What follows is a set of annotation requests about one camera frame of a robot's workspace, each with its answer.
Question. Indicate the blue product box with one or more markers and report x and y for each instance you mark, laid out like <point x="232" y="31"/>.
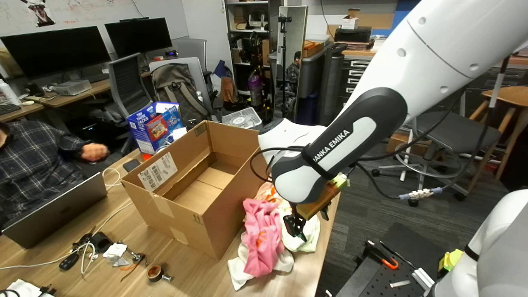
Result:
<point x="157" y="128"/>

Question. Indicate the grey framed mesh chair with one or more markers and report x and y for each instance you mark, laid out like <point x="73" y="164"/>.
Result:
<point x="129" y="85"/>

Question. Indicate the magazine paper stack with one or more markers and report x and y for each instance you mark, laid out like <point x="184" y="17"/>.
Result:
<point x="22" y="290"/>

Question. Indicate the pink cloth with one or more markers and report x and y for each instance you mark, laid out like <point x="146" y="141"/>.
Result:
<point x="265" y="242"/>

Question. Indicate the dog picture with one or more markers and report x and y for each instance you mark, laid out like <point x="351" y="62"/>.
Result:
<point x="42" y="12"/>

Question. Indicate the white cloth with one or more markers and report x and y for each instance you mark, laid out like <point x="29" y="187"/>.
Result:
<point x="237" y="273"/>

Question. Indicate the small cardboard box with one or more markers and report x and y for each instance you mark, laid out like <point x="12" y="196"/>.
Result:
<point x="398" y="144"/>

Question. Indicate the silver metal bracket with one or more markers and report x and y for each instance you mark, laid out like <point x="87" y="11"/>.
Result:
<point x="421" y="278"/>

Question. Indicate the brown tape roll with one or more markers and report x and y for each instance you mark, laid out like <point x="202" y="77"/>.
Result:
<point x="156" y="273"/>

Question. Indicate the black drafting chair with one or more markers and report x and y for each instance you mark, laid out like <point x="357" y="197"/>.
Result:
<point x="463" y="133"/>

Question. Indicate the black tripod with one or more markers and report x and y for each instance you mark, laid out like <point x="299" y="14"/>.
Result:
<point x="285" y="67"/>

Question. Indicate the white plastic bin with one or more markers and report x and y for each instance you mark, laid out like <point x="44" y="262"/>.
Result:
<point x="242" y="118"/>

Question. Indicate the silver laptop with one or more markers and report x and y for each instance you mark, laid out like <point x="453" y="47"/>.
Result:
<point x="55" y="215"/>

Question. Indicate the metal shelf rack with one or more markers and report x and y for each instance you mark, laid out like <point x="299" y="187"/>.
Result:
<point x="242" y="34"/>

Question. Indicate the flat cardboard carton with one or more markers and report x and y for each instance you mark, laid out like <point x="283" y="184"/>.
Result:
<point x="374" y="21"/>

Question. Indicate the wooden stool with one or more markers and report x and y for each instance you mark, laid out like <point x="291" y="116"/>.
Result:
<point x="512" y="97"/>

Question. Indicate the black remote control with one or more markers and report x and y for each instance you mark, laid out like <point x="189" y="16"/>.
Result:
<point x="70" y="260"/>

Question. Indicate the pale green cloth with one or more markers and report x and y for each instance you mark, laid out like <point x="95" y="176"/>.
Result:
<point x="311" y="237"/>

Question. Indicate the brown cardboard box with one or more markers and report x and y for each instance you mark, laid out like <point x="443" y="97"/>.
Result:
<point x="209" y="225"/>

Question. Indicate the person left hand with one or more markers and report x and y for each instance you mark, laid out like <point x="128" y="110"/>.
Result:
<point x="96" y="153"/>

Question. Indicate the black phone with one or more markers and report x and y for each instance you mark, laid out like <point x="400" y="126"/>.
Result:
<point x="133" y="164"/>

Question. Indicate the grey round trash can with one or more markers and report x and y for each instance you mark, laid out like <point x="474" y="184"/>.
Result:
<point x="309" y="83"/>

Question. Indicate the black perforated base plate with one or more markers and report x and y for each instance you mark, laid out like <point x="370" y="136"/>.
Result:
<point x="364" y="283"/>

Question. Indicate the blue panel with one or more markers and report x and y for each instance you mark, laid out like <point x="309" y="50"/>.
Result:
<point x="405" y="14"/>

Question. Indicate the person in plaid shirt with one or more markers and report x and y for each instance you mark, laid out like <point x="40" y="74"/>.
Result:
<point x="34" y="166"/>

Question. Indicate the white paper slip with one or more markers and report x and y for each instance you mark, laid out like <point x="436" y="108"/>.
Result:
<point x="115" y="250"/>

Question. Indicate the yellow green tape patch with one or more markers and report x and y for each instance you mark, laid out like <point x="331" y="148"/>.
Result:
<point x="451" y="260"/>

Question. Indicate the tall dark grey cylinder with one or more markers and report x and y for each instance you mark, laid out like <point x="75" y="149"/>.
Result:
<point x="332" y="83"/>

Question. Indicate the wooden wall desk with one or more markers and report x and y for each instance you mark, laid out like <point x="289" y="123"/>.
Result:
<point x="72" y="98"/>

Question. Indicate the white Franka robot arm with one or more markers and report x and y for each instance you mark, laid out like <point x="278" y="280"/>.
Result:
<point x="440" y="50"/>

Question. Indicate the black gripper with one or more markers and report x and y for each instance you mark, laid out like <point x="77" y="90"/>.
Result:
<point x="293" y="220"/>

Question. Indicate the clear plastic bag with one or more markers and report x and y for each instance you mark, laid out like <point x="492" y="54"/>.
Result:
<point x="133" y="258"/>

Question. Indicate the black pouch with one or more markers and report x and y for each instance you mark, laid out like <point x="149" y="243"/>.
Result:
<point x="101" y="242"/>

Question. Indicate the black computer monitor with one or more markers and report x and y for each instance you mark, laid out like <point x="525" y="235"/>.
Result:
<point x="55" y="52"/>
<point x="138" y="37"/>

